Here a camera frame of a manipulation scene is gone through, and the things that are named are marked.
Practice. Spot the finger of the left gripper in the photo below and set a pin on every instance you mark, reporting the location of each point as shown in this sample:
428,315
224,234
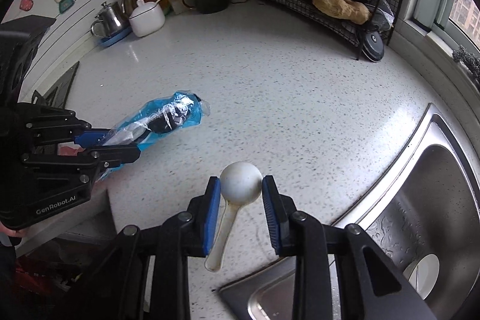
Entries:
113,156
91,137

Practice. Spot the white plastic spoon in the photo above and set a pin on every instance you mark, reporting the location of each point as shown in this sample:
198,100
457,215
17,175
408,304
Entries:
240,185

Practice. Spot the white sugar bowl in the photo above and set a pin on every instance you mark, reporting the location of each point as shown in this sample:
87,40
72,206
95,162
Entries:
146,18

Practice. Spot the steel teapot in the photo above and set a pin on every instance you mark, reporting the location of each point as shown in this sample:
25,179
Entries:
109,21

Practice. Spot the white dish in sink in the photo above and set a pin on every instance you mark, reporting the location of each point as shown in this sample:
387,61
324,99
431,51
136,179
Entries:
423,274

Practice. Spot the red trash bin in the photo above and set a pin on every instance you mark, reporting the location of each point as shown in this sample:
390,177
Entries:
26,280

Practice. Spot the black gas stove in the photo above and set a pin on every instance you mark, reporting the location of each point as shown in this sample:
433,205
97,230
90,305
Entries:
57,95

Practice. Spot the grey scouring pad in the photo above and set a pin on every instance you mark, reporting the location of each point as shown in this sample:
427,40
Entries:
471,61

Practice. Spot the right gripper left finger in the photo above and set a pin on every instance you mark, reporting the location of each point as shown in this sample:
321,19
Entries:
211,203

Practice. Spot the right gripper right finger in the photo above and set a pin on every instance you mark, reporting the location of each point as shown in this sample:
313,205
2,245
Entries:
272,209

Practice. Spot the blue plastic wrapper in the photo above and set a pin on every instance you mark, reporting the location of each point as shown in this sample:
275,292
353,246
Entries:
158,118

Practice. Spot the stainless steel sink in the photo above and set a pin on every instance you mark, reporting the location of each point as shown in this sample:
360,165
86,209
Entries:
428,202

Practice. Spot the round dark lid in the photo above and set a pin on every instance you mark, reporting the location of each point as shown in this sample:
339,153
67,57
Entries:
372,46

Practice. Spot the blue saucer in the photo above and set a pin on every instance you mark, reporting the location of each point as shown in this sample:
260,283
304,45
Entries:
109,41

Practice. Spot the operator left hand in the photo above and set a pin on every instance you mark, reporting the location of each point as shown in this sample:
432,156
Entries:
13,233

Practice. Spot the bread loaf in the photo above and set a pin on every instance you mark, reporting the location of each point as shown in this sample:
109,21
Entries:
352,11

